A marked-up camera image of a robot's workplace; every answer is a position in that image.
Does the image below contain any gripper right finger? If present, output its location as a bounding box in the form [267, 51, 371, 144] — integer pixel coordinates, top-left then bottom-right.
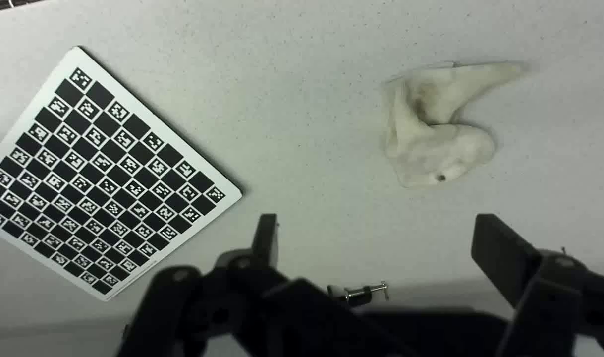
[471, 214, 604, 357]

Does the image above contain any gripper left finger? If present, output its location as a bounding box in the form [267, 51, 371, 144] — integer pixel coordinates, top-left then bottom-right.
[116, 214, 362, 357]

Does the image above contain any small metal clamp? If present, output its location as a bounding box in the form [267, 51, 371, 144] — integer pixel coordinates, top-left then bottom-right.
[327, 281, 389, 307]

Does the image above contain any crumpled white cloth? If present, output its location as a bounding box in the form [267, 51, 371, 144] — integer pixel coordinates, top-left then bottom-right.
[384, 61, 524, 188]

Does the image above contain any black and white calibration board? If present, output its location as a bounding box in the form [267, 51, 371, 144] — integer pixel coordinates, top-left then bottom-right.
[0, 46, 243, 302]

